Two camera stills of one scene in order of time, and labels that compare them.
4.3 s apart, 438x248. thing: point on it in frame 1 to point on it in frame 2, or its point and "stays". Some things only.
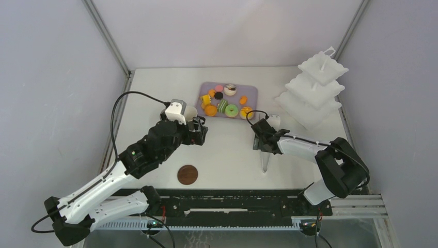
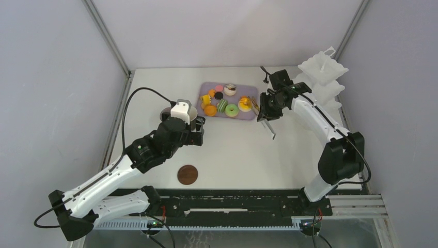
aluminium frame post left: [109, 37] stays
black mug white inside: [189, 113] stays
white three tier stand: [311, 96] stays
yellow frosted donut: [244, 111] to [245, 103]
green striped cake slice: [222, 105] stays
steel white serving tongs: [274, 120] to [255, 107]
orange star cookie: [212, 92] stays
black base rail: [223, 203] stays
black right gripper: [258, 144] to [265, 112]
